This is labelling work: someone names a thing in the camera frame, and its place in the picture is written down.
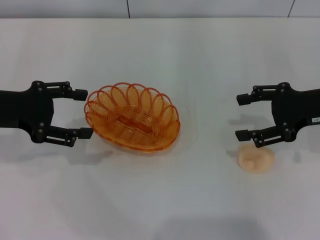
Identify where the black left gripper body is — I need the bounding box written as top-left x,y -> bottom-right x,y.
0,80 -> 56,144

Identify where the orange wire basket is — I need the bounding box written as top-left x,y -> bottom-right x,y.
84,81 -> 181,154

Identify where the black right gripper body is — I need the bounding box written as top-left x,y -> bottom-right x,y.
270,81 -> 320,143

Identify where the pale round bread bun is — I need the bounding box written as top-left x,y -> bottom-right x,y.
237,143 -> 275,175

